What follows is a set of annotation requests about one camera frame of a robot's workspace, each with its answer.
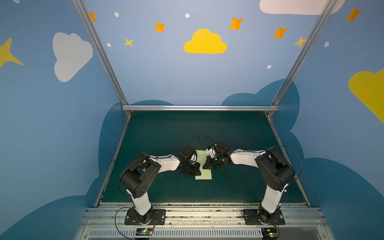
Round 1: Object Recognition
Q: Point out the light green paper sheet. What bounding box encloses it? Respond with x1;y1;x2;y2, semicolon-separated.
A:
195;150;212;181

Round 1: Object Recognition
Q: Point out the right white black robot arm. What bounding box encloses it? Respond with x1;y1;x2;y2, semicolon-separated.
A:
203;144;296;225

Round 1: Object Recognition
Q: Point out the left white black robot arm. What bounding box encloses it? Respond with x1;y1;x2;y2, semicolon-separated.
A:
119;149;201;225

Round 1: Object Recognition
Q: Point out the left green circuit board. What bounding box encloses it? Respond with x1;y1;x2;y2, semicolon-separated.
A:
135;228;154;236

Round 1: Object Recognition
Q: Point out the green circuit board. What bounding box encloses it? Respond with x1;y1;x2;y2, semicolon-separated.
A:
262;228;279;240
135;228;154;236

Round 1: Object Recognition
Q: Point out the right green circuit board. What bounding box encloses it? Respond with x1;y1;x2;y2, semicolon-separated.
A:
262;228;279;240

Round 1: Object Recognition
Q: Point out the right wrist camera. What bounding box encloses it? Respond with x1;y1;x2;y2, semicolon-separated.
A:
206;141;230;158

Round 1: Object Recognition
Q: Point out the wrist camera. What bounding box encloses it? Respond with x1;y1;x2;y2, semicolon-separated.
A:
206;141;230;158
178;145;195;160

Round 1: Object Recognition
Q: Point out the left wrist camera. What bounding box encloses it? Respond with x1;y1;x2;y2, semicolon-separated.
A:
178;145;195;160

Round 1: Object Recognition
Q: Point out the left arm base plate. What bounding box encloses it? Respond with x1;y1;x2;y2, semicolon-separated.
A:
124;209;166;226

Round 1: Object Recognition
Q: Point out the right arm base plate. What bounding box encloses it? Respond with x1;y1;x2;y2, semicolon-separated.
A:
241;209;286;225

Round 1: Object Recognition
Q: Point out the aluminium right corner post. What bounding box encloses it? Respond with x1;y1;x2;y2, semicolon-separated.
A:
266;0;338;119

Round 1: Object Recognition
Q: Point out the aluminium corner post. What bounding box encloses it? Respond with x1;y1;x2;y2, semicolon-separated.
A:
266;0;338;119
72;0;128;107

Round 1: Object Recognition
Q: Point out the right side floor rail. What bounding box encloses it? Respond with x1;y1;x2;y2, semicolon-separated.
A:
266;114;312;207

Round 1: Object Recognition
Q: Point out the floor rail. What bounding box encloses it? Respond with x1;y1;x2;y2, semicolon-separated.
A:
266;114;312;207
93;115;131;208

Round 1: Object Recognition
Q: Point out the aluminium back frame rail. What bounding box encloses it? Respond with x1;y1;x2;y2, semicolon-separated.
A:
122;105;279;112

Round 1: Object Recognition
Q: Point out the left side floor rail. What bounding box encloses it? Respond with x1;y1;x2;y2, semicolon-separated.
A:
93;115;131;208

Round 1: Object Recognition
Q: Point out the aluminium front rail platform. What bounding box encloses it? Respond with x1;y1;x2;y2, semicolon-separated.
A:
76;203;335;240

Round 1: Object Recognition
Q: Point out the aluminium left corner post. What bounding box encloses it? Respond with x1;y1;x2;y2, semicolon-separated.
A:
72;0;128;107

